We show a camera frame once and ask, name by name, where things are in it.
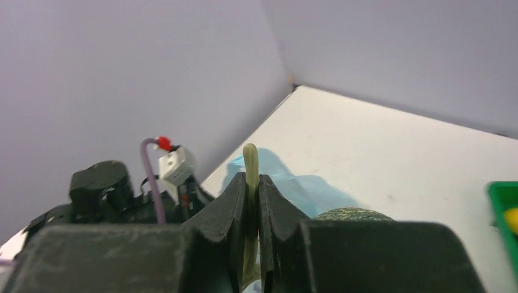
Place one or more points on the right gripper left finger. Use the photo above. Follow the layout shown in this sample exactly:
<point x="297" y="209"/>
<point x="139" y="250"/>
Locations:
<point x="204" y="254"/>

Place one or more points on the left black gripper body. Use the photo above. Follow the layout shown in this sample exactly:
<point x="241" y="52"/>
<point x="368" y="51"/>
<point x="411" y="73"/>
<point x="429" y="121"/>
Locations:
<point x="192" y="199"/>

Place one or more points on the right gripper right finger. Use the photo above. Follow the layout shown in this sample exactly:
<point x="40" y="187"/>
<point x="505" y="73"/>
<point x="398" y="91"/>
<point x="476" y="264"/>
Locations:
<point x="299" y="254"/>

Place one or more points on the light blue plastic bag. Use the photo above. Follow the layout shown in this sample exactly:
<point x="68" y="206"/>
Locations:
<point x="312" y="194"/>

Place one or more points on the yellow fake lemon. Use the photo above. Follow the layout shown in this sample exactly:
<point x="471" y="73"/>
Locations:
<point x="511" y="218"/>

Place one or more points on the green plastic tray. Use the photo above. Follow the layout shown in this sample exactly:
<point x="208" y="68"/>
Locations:
<point x="503" y="196"/>

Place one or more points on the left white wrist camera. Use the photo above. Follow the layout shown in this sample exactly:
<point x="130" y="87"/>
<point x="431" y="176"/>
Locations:
<point x="177" y="166"/>

